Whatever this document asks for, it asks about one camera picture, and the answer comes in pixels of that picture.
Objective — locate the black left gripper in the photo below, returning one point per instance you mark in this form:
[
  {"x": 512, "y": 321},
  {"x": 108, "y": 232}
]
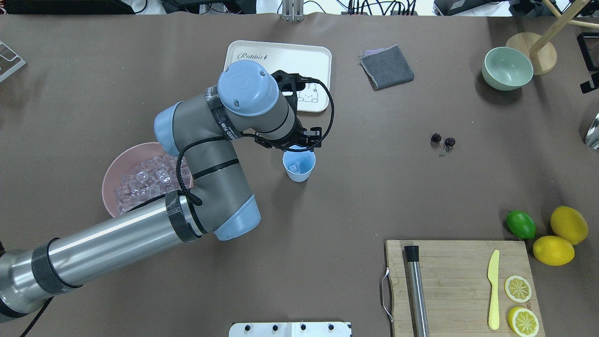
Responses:
[{"x": 310, "y": 137}]

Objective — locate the clear ice cube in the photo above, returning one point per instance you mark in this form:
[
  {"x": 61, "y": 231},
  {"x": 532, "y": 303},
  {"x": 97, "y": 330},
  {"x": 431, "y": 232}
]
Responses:
[{"x": 294, "y": 168}]

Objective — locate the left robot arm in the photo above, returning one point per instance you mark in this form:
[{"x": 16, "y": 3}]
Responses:
[{"x": 214, "y": 195}]

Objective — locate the light blue plastic cup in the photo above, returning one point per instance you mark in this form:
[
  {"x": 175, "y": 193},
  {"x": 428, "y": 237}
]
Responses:
[{"x": 306, "y": 159}]

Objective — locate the pair of dark cherries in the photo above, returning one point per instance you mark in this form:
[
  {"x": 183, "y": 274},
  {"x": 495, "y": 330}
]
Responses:
[{"x": 446, "y": 143}]

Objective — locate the pile of clear ice cubes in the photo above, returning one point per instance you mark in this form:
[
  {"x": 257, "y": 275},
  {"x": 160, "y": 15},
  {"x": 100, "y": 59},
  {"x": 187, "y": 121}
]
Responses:
[{"x": 149, "y": 178}]

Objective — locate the wooden cup stand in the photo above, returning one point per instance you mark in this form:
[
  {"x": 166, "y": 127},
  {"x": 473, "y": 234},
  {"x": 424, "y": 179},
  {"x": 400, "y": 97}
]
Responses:
[{"x": 539, "y": 49}]

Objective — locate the steel ice scoop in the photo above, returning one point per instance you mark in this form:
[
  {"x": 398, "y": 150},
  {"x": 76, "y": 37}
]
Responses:
[{"x": 592, "y": 136}]

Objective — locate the cream rabbit serving tray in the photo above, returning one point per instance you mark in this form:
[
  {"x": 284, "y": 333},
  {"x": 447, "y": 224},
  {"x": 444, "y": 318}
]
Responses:
[{"x": 307, "y": 60}]

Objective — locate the grey folded cloth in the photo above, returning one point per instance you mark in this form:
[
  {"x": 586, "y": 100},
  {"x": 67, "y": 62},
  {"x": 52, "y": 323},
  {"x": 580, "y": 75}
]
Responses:
[{"x": 386, "y": 67}]

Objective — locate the pink bowl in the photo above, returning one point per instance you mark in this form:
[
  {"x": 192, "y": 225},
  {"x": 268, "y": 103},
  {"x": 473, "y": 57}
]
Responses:
[{"x": 121, "y": 165}]

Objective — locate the steel muddler black tip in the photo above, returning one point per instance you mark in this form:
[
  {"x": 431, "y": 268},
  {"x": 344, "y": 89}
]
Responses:
[{"x": 417, "y": 291}]

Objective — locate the light green bowl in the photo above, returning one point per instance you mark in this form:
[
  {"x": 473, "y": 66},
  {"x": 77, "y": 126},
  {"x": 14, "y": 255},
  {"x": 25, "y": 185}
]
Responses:
[{"x": 506, "y": 69}]

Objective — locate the bamboo cutting board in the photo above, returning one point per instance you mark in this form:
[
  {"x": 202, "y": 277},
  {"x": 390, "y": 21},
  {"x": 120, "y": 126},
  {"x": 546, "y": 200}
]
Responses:
[{"x": 456, "y": 288}]

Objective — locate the yellow plastic knife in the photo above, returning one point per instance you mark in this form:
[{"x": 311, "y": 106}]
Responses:
[{"x": 492, "y": 276}]

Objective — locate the green lime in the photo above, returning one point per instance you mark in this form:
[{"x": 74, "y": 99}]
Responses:
[{"x": 521, "y": 224}]

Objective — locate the lemon half lower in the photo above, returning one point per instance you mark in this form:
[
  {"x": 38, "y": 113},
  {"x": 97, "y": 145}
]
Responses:
[{"x": 518, "y": 289}]

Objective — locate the lemon half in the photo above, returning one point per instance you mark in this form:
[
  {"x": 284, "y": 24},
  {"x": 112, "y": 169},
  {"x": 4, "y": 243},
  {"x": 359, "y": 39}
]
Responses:
[
  {"x": 518, "y": 289},
  {"x": 523, "y": 322}
]

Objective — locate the yellow lemon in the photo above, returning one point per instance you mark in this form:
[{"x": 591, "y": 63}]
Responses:
[
  {"x": 553, "y": 250},
  {"x": 569, "y": 224}
]

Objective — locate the lemon half upper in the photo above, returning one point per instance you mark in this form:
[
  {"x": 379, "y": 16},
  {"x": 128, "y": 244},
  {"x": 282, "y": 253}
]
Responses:
[{"x": 523, "y": 322}]

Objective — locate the aluminium frame post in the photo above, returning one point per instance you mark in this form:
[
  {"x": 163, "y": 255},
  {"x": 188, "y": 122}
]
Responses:
[{"x": 292, "y": 10}]

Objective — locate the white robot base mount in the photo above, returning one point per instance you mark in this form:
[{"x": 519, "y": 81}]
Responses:
[{"x": 291, "y": 329}]

